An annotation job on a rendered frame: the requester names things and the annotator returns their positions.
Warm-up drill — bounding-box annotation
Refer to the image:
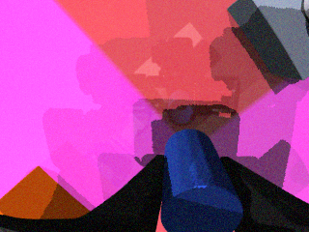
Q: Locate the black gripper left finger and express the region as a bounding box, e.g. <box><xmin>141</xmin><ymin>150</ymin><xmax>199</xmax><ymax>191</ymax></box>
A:
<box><xmin>0</xmin><ymin>155</ymin><xmax>165</xmax><ymax>232</ymax></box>

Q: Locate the blue cylinder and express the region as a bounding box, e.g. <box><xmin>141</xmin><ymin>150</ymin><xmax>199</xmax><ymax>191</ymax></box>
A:
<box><xmin>161</xmin><ymin>129</ymin><xmax>243</xmax><ymax>232</ymax></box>

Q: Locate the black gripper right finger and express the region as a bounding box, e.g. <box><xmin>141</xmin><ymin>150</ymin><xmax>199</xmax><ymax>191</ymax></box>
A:
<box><xmin>220</xmin><ymin>156</ymin><xmax>309</xmax><ymax>232</ymax></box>

